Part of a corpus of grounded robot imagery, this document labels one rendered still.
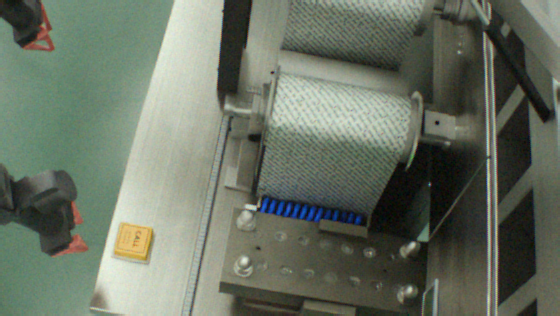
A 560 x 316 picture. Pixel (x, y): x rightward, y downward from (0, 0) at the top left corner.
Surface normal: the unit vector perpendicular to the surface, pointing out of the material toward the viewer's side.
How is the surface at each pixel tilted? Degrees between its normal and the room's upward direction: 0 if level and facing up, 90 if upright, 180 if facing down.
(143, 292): 0
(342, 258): 0
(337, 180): 90
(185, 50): 0
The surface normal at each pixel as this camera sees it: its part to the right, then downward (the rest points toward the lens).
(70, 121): 0.08, -0.47
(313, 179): -0.15, 0.87
